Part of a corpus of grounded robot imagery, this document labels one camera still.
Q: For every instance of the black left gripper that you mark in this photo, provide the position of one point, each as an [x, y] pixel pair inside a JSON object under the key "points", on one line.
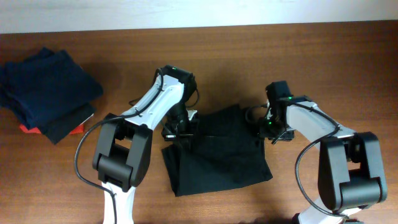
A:
{"points": [[168, 134]]}

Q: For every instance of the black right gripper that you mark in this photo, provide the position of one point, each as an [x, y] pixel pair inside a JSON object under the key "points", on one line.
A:
{"points": [[286, 135]]}

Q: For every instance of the black shorts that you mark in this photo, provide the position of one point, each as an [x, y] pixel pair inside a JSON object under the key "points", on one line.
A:
{"points": [[226, 154]]}

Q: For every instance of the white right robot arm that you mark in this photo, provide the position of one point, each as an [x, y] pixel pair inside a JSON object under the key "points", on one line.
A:
{"points": [[351, 174]]}

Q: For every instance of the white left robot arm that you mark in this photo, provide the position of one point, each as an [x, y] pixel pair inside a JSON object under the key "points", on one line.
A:
{"points": [[122, 154]]}

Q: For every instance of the folded red garment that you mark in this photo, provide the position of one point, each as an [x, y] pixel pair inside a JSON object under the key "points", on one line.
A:
{"points": [[78, 130]]}

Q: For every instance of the folded black garment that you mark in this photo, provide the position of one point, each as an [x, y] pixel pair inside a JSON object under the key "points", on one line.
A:
{"points": [[61, 127]]}

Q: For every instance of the folded navy blue garment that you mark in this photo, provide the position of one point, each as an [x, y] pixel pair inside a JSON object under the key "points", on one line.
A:
{"points": [[45, 87]]}

